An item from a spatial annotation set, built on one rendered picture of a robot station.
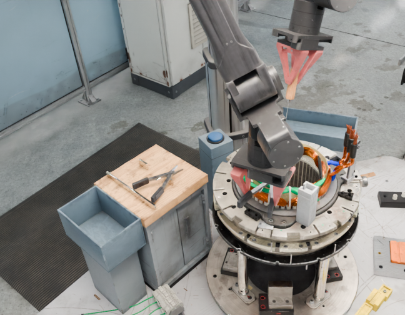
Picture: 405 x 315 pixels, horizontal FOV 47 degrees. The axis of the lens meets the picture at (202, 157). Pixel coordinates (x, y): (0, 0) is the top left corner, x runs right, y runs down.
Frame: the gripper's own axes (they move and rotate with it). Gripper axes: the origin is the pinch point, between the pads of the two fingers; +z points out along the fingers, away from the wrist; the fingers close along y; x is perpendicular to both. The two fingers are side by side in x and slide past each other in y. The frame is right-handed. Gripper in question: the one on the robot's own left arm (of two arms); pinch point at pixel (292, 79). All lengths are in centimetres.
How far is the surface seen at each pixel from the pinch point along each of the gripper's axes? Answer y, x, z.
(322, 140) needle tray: 27.3, 10.0, 20.3
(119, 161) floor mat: 53, 172, 107
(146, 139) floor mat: 76, 181, 99
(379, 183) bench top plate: 59, 9, 38
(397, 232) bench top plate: 48, -7, 44
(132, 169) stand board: -16.4, 29.8, 31.3
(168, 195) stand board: -14.2, 16.2, 31.8
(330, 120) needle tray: 35.7, 15.7, 17.7
